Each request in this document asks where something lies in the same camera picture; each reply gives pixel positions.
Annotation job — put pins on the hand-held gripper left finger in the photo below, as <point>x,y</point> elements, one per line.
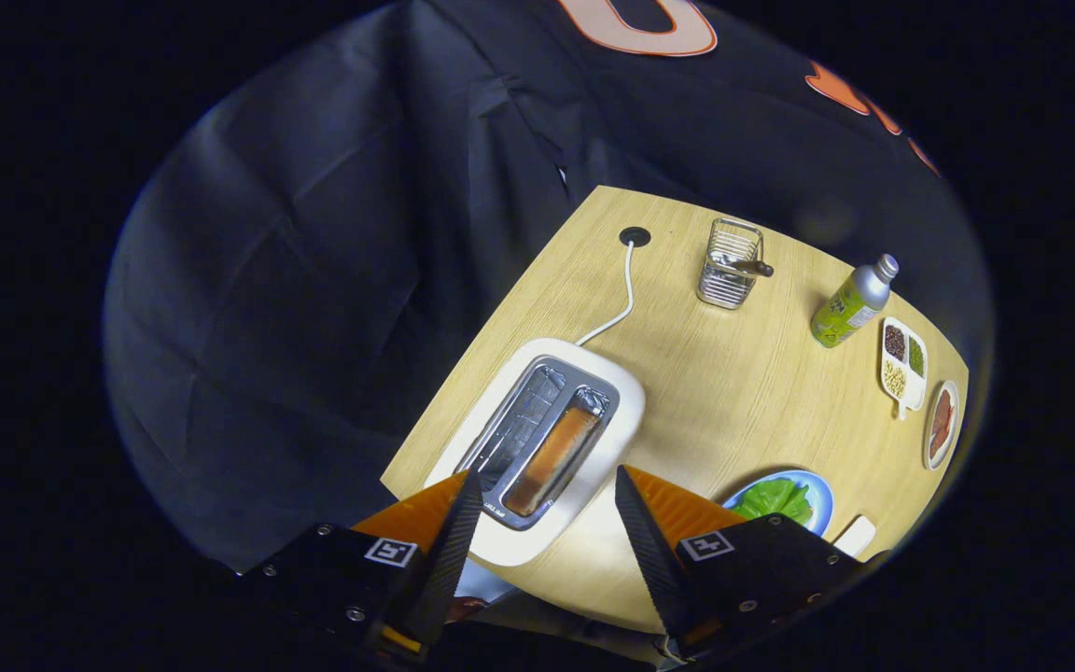
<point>453,560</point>

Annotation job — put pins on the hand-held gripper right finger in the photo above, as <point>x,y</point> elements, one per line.
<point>654,560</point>

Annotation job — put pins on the green lettuce leaf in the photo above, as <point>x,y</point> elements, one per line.
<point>771,499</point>

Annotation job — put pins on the toasted bread slice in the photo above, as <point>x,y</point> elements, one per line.
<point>551,457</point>

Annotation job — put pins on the cream toaster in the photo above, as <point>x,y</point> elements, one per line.
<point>612,392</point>

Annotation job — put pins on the blue round plate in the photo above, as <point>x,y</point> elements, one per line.
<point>822,509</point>

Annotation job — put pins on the white curved plate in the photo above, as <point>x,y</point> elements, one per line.
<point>855,537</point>

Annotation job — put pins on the white oval meat plate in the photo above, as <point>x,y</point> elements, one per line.
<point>929,450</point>

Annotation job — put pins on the pile of yellow soybeans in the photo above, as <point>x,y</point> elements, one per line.
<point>894,380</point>

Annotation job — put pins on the white divided snack tray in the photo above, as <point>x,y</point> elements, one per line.
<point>911,387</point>

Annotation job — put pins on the brown meat piece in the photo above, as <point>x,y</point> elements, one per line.
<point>944,409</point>
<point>940,439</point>

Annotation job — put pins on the green label metal bottle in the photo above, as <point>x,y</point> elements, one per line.
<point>845,308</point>

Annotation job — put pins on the pile of dark beans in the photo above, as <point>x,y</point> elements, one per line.
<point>894,342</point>

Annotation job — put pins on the pile of green beans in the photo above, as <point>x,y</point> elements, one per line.
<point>916,356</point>

